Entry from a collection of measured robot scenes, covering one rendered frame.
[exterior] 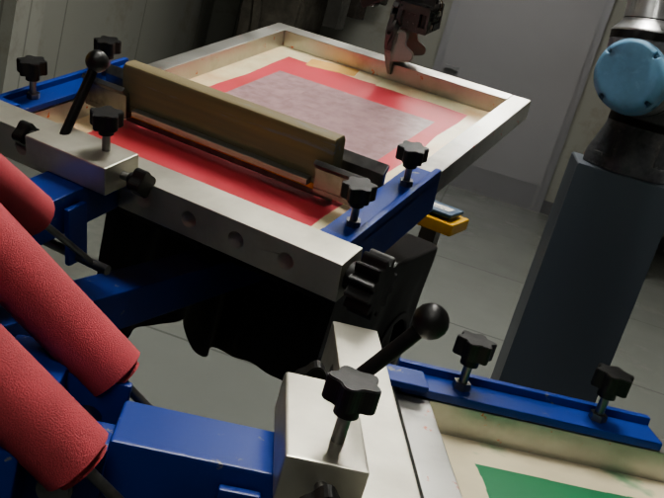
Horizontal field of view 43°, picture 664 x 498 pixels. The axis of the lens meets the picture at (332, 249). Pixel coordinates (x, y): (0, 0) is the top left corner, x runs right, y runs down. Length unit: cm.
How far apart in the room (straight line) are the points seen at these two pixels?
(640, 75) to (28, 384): 112
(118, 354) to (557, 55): 737
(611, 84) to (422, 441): 80
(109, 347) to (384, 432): 23
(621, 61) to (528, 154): 652
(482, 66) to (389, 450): 730
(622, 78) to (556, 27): 646
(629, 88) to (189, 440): 102
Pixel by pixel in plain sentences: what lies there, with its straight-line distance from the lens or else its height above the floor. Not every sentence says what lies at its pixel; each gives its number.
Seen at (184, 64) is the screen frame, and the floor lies 117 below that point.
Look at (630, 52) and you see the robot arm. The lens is 145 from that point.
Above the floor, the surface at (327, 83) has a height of 119.
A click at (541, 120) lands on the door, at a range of 793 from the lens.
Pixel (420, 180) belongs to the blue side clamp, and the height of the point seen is 115.
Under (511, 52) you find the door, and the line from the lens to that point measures 790.
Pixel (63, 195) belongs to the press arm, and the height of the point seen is 107.
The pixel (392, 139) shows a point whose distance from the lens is 147.
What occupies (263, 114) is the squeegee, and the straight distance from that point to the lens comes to 122.
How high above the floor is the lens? 136
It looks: 16 degrees down
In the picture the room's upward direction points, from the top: 16 degrees clockwise
